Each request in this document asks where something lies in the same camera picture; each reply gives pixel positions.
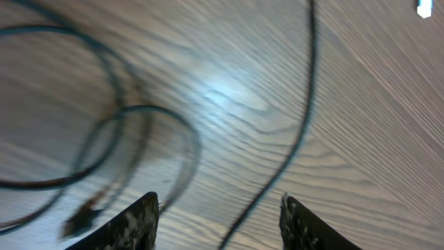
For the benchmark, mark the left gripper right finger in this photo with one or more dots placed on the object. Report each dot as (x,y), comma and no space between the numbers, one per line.
(301,229)

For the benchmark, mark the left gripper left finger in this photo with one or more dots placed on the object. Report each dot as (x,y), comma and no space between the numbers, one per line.
(135,228)

